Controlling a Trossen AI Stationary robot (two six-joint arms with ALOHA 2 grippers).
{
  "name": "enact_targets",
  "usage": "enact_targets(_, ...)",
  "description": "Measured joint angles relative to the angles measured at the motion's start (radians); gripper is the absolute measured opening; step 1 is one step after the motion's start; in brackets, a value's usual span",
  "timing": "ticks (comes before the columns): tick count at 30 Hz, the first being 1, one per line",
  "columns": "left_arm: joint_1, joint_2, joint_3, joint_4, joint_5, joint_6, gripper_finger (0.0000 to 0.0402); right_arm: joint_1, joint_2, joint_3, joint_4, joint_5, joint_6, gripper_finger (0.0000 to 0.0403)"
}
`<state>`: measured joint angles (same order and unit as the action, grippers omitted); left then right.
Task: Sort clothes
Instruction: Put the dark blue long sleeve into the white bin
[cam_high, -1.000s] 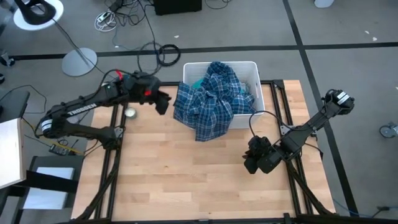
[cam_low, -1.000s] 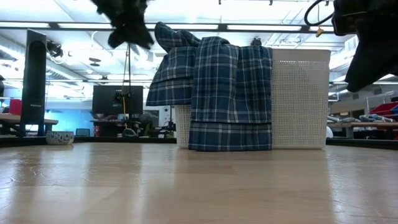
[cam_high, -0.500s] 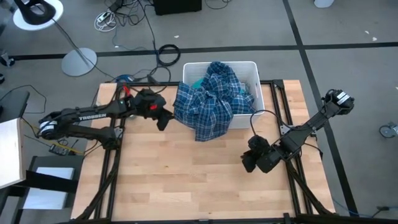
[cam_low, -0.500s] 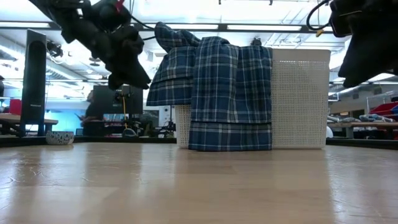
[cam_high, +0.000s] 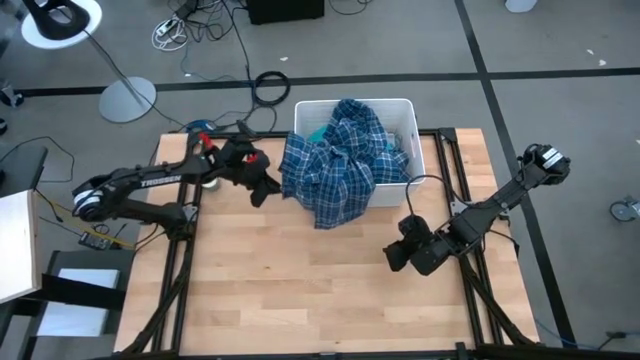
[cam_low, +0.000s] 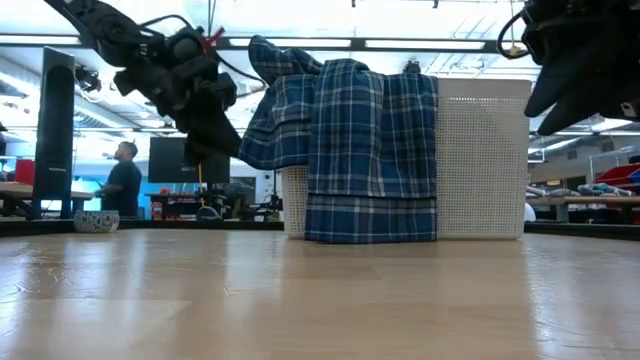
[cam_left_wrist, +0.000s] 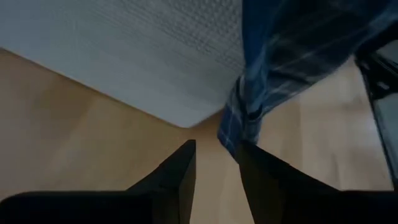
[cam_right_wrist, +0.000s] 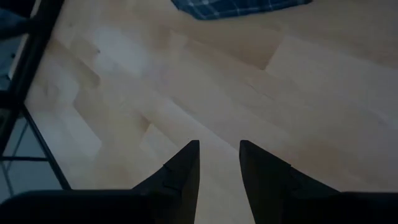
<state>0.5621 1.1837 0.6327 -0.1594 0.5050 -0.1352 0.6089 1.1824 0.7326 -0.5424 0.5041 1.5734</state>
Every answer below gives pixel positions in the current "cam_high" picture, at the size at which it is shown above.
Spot coiled black cable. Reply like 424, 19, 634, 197
252, 69, 292, 108

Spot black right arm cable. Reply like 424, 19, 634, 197
403, 173, 456, 217

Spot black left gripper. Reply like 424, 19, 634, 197
219, 138, 283, 209

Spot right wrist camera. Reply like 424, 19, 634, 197
398, 214, 434, 244

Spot floor lamp with round base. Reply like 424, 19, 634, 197
19, 0, 158, 125

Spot white power strip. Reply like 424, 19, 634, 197
151, 17, 189, 53

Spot white paper sheet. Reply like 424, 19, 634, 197
37, 268, 121, 339

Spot blue plaid shirt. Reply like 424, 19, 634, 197
278, 98, 412, 230

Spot grey caster wheel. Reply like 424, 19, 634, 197
608, 197, 640, 223

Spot tangled black floor cables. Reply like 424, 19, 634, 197
167, 0, 254, 84

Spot white board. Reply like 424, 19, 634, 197
0, 188, 44, 305

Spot white perforated plastic basket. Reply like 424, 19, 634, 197
293, 97, 427, 209

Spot thin blue floor cable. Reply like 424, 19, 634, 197
533, 317, 601, 350

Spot white floor object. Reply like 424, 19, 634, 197
504, 0, 539, 14

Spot black side cabinet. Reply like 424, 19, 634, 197
0, 144, 49, 199

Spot small black electronics box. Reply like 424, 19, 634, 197
77, 230, 115, 252

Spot black stand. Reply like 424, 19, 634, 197
19, 248, 136, 360

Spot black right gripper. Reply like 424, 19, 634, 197
383, 230, 461, 277

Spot black table frame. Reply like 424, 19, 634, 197
114, 127, 539, 360

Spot black caster wheel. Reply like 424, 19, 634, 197
0, 83, 25, 109

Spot black box on floor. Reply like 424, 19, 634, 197
245, 0, 326, 26

